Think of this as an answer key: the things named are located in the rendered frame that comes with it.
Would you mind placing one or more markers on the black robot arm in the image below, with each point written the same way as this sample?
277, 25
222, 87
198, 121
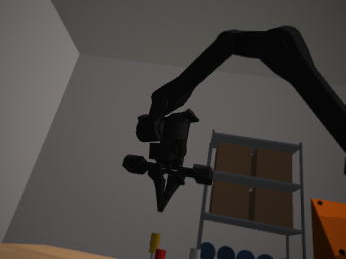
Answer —
281, 49

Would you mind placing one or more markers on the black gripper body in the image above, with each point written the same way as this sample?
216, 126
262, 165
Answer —
202, 174

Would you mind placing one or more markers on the green circuit board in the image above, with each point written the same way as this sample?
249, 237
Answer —
160, 253

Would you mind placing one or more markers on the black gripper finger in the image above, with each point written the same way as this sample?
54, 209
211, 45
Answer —
159, 182
173, 182

